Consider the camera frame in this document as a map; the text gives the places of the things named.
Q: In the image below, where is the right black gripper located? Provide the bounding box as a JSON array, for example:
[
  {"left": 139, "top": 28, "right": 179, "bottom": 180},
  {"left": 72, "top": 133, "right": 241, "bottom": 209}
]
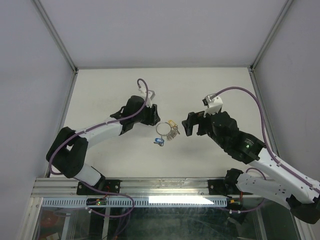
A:
[{"left": 181, "top": 107, "right": 227, "bottom": 150}]

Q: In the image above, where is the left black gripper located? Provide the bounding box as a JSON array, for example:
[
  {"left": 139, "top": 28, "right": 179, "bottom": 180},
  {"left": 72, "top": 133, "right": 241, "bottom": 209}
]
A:
[{"left": 132, "top": 101, "right": 160, "bottom": 126}]

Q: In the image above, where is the key with yellow tag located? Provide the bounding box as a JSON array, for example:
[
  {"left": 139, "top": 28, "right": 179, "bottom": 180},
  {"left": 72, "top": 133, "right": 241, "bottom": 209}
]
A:
[{"left": 168, "top": 119, "right": 179, "bottom": 131}]

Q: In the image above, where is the metal keyring with keys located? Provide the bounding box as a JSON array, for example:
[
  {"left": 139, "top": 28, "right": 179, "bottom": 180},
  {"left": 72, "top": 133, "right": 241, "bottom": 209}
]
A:
[{"left": 155, "top": 121, "right": 180, "bottom": 141}]

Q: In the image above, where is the key with blue tag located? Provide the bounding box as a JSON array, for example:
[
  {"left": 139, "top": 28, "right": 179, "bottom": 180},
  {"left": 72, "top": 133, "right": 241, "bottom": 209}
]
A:
[{"left": 153, "top": 137, "right": 165, "bottom": 147}]

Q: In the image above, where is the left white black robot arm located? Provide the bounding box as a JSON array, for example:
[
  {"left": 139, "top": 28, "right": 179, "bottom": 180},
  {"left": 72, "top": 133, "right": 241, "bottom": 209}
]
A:
[{"left": 46, "top": 95, "right": 161, "bottom": 195}]

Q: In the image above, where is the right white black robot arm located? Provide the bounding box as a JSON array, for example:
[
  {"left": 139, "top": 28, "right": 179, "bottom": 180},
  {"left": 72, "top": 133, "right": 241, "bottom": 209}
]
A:
[{"left": 182, "top": 111, "right": 320, "bottom": 225}]

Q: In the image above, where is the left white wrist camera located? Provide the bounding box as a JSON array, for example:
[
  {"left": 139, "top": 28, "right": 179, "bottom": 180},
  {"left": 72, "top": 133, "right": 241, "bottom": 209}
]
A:
[{"left": 138, "top": 86, "right": 156, "bottom": 108}]

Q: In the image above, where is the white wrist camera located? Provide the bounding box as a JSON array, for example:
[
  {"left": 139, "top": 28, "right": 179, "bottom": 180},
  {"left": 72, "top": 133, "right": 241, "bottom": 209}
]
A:
[
  {"left": 202, "top": 93, "right": 223, "bottom": 118},
  {"left": 138, "top": 86, "right": 156, "bottom": 108}
]

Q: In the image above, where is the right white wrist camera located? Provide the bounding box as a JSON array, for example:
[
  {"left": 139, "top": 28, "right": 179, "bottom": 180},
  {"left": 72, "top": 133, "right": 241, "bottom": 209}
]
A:
[{"left": 202, "top": 93, "right": 223, "bottom": 118}]

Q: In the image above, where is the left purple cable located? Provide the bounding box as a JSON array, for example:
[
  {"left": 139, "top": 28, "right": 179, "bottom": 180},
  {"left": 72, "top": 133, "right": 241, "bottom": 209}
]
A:
[{"left": 48, "top": 78, "right": 150, "bottom": 175}]

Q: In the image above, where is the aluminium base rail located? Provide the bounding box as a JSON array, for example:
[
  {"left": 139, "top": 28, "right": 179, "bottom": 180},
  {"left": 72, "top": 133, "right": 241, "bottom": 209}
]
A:
[{"left": 31, "top": 177, "right": 240, "bottom": 198}]

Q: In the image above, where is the white slotted cable duct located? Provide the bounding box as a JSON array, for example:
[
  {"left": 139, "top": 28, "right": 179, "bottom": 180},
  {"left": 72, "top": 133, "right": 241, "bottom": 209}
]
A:
[{"left": 42, "top": 195, "right": 227, "bottom": 208}]

